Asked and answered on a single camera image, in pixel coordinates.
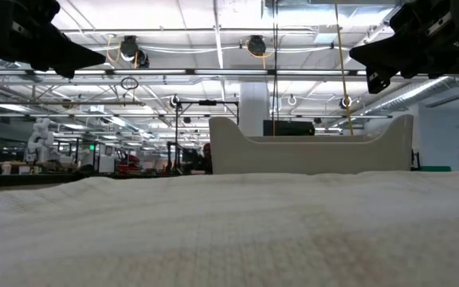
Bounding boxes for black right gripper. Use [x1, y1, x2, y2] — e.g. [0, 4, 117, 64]
[348, 0, 459, 95]

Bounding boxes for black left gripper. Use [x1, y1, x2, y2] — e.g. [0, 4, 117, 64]
[0, 0, 106, 80]

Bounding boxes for grey tupperware container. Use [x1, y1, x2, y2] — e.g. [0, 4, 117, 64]
[208, 114, 414, 175]

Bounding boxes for black computer box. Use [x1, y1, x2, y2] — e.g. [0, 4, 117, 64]
[263, 120, 316, 137]

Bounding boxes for green bin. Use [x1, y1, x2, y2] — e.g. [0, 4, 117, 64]
[419, 165, 452, 174]

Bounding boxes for red equipment cart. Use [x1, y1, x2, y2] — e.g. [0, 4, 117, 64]
[116, 153, 142, 175]

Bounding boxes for person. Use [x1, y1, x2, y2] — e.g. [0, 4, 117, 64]
[201, 142, 214, 175]

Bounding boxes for white checked cloth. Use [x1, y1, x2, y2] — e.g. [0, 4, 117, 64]
[0, 170, 459, 287]

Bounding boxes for yellow cable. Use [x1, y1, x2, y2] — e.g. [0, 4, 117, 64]
[334, 0, 355, 136]

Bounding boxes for black hanging cable loop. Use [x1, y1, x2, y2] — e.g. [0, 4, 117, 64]
[120, 76, 139, 91]

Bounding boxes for long black cable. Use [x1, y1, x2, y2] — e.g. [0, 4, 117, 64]
[271, 0, 281, 136]

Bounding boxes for black metal stand frame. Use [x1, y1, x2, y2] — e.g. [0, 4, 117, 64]
[175, 100, 240, 160]

